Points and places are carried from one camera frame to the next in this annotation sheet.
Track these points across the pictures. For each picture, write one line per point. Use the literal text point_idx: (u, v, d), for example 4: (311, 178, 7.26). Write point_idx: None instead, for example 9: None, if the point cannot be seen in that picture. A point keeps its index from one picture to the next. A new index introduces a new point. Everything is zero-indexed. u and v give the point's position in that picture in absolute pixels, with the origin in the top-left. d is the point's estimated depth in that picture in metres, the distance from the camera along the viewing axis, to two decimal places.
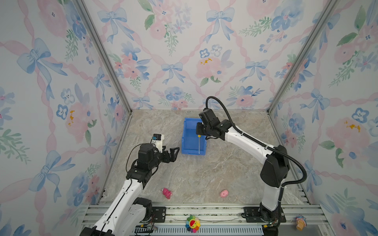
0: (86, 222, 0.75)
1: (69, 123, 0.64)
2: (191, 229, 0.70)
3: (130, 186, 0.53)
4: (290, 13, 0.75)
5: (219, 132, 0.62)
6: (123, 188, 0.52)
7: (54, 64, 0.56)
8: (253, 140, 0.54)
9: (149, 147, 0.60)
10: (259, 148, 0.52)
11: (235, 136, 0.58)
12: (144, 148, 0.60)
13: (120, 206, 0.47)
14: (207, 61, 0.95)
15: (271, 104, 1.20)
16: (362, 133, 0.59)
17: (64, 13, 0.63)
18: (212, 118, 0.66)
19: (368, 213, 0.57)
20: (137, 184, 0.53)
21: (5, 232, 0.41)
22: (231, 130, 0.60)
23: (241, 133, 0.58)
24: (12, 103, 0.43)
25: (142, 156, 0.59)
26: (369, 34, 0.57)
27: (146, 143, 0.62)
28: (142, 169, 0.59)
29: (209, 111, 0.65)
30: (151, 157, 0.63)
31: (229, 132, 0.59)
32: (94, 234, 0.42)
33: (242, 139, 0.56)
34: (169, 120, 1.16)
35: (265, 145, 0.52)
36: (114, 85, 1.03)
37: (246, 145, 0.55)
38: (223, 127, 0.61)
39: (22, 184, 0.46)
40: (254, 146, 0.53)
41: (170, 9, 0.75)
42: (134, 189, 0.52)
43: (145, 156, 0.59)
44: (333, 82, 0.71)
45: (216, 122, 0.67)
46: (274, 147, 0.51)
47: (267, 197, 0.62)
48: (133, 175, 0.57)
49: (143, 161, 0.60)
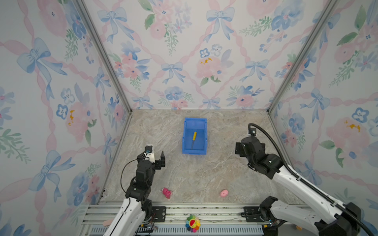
0: (86, 221, 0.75)
1: (69, 123, 0.64)
2: (191, 228, 0.71)
3: (129, 205, 0.54)
4: (290, 13, 0.75)
5: (266, 169, 0.54)
6: (122, 208, 0.54)
7: (54, 64, 0.56)
8: (313, 190, 0.45)
9: (146, 166, 0.60)
10: (323, 202, 0.43)
11: (289, 180, 0.49)
12: (141, 166, 0.60)
13: (118, 227, 0.48)
14: (207, 61, 0.95)
15: (271, 104, 1.20)
16: (362, 133, 0.59)
17: (63, 13, 0.63)
18: (258, 150, 0.58)
19: (368, 213, 0.57)
20: (135, 204, 0.55)
21: (5, 232, 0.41)
22: (282, 170, 0.51)
23: (298, 178, 0.49)
24: (11, 103, 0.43)
25: (140, 175, 0.58)
26: (369, 34, 0.57)
27: (143, 161, 0.62)
28: (141, 187, 0.61)
29: (256, 141, 0.57)
30: (148, 175, 0.63)
31: (280, 173, 0.51)
32: None
33: (300, 187, 0.47)
34: (169, 120, 1.16)
35: (332, 201, 0.43)
36: (114, 84, 1.02)
37: (303, 193, 0.46)
38: (272, 164, 0.53)
39: (22, 184, 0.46)
40: (315, 199, 0.44)
41: (170, 9, 0.75)
42: (133, 209, 0.54)
43: (143, 175, 0.60)
44: (333, 82, 0.71)
45: (262, 155, 0.59)
46: (345, 207, 0.41)
47: (285, 214, 0.58)
48: (132, 193, 0.58)
49: (141, 180, 0.60)
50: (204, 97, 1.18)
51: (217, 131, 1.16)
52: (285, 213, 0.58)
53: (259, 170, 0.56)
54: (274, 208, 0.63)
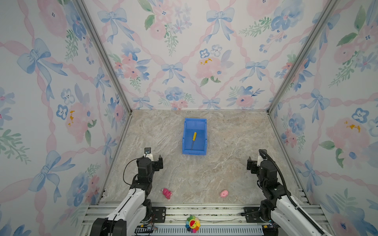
0: (86, 222, 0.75)
1: (69, 123, 0.64)
2: (191, 229, 0.70)
3: (135, 191, 0.59)
4: (290, 13, 0.75)
5: (270, 196, 0.62)
6: (129, 193, 0.58)
7: (54, 64, 0.56)
8: (307, 220, 0.50)
9: (147, 162, 0.67)
10: (314, 232, 0.47)
11: (287, 207, 0.55)
12: (142, 163, 0.66)
13: (128, 204, 0.52)
14: (207, 61, 0.95)
15: (271, 104, 1.20)
16: (362, 133, 0.59)
17: (64, 13, 0.63)
18: (271, 176, 0.63)
19: (368, 213, 0.57)
20: (141, 191, 0.60)
21: (5, 233, 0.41)
22: (284, 198, 0.58)
23: (296, 206, 0.55)
24: (12, 103, 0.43)
25: (141, 170, 0.65)
26: (369, 34, 0.57)
27: (143, 158, 0.69)
28: (143, 183, 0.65)
29: (273, 169, 0.63)
30: (149, 170, 0.69)
31: (281, 200, 0.57)
32: (106, 223, 0.44)
33: (295, 213, 0.53)
34: (169, 120, 1.16)
35: (323, 232, 0.46)
36: (114, 85, 1.03)
37: (298, 221, 0.51)
38: (276, 192, 0.60)
39: (22, 184, 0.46)
40: (306, 227, 0.48)
41: (170, 10, 0.74)
42: (140, 193, 0.59)
43: (145, 170, 0.65)
44: (333, 82, 0.71)
45: (273, 182, 0.66)
46: None
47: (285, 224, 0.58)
48: (137, 186, 0.63)
49: (143, 175, 0.66)
50: (204, 98, 1.18)
51: (217, 131, 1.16)
52: (286, 226, 0.57)
53: (266, 193, 0.63)
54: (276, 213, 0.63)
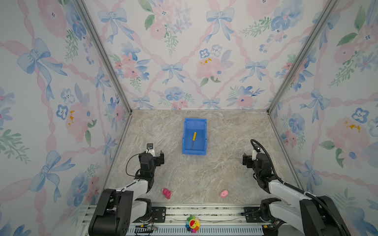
0: (86, 222, 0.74)
1: (69, 123, 0.64)
2: (191, 229, 0.70)
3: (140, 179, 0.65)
4: (290, 13, 0.75)
5: (264, 185, 0.66)
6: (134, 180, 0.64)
7: (54, 64, 0.56)
8: (292, 189, 0.55)
9: (149, 158, 0.69)
10: (298, 194, 0.51)
11: (277, 186, 0.59)
12: (145, 158, 0.69)
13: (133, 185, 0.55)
14: (207, 61, 0.95)
15: (271, 104, 1.20)
16: (362, 133, 0.59)
17: (64, 13, 0.63)
18: (266, 167, 0.68)
19: (368, 213, 0.57)
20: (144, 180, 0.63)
21: (5, 233, 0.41)
22: (275, 181, 0.62)
23: (283, 183, 0.60)
24: (12, 103, 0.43)
25: (143, 166, 0.67)
26: (369, 34, 0.57)
27: (145, 153, 0.71)
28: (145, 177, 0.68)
29: (267, 162, 0.67)
30: (151, 166, 0.71)
31: (272, 183, 0.62)
32: (113, 193, 0.48)
33: (283, 188, 0.56)
34: (169, 120, 1.16)
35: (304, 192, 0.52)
36: (114, 84, 1.02)
37: (286, 193, 0.54)
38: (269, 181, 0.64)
39: (22, 184, 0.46)
40: (292, 193, 0.52)
41: (170, 10, 0.74)
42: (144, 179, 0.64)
43: (147, 165, 0.67)
44: (333, 82, 0.71)
45: (267, 173, 0.70)
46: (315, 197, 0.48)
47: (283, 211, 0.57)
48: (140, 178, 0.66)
49: (145, 170, 0.69)
50: (204, 98, 1.18)
51: (217, 131, 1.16)
52: (284, 212, 0.57)
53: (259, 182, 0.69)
54: (274, 205, 0.63)
